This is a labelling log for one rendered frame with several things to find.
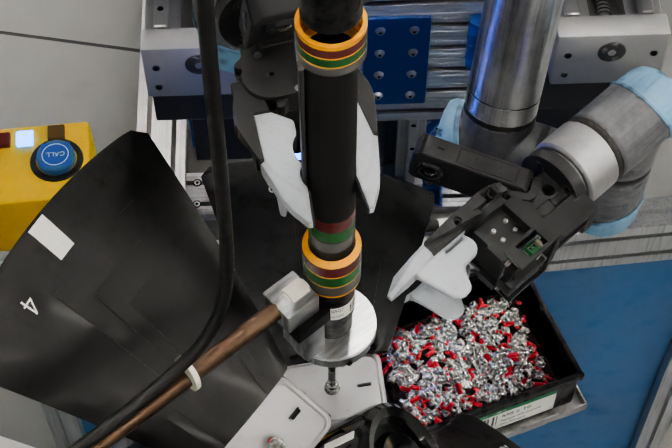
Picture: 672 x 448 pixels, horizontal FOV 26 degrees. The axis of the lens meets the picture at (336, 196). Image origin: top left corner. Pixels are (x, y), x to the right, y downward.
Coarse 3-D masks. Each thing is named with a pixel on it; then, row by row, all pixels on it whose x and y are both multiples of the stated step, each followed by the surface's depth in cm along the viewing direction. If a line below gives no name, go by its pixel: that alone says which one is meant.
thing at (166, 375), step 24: (216, 48) 78; (216, 72) 80; (216, 96) 81; (216, 120) 83; (216, 144) 85; (216, 168) 87; (216, 192) 89; (216, 312) 99; (192, 360) 101; (168, 384) 100; (192, 384) 102; (120, 408) 99; (96, 432) 98
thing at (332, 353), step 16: (272, 288) 106; (288, 304) 105; (304, 304) 105; (320, 304) 108; (368, 304) 115; (288, 320) 105; (304, 320) 107; (320, 320) 107; (352, 320) 114; (368, 320) 114; (288, 336) 112; (304, 336) 107; (320, 336) 111; (352, 336) 114; (368, 336) 114; (304, 352) 111; (320, 352) 113; (336, 352) 113; (352, 352) 113
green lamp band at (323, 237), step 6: (354, 222) 102; (312, 228) 102; (348, 228) 101; (354, 228) 103; (312, 234) 102; (318, 234) 101; (324, 234) 101; (330, 234) 101; (336, 234) 101; (342, 234) 101; (348, 234) 102; (324, 240) 102; (330, 240) 102; (336, 240) 102; (342, 240) 102
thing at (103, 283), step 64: (64, 192) 107; (128, 192) 109; (64, 256) 106; (128, 256) 108; (192, 256) 111; (0, 320) 103; (64, 320) 106; (128, 320) 108; (192, 320) 110; (0, 384) 103; (64, 384) 106; (128, 384) 108; (256, 384) 113
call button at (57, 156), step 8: (48, 144) 152; (56, 144) 152; (64, 144) 152; (40, 152) 152; (48, 152) 152; (56, 152) 152; (64, 152) 152; (72, 152) 152; (40, 160) 151; (48, 160) 151; (56, 160) 151; (64, 160) 151; (72, 160) 151; (40, 168) 151; (48, 168) 151; (56, 168) 151; (64, 168) 151
